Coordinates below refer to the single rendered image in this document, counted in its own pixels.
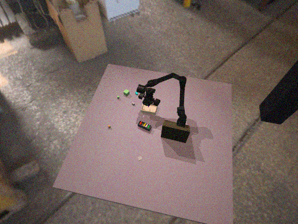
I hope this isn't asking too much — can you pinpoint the beige shallow tray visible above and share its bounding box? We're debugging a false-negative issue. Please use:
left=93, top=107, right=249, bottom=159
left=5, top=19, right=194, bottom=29
left=141, top=103, right=157, bottom=115

